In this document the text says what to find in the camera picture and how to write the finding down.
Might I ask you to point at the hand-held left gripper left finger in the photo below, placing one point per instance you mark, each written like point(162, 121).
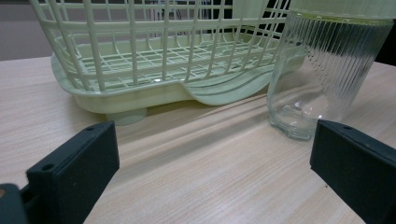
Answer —
point(74, 174)

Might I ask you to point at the pale green dish rack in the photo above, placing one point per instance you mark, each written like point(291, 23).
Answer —
point(149, 77)

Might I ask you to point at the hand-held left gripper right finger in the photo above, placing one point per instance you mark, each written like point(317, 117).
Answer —
point(358, 168)

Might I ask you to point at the ribbed clear glass cup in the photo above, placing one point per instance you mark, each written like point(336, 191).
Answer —
point(320, 62)

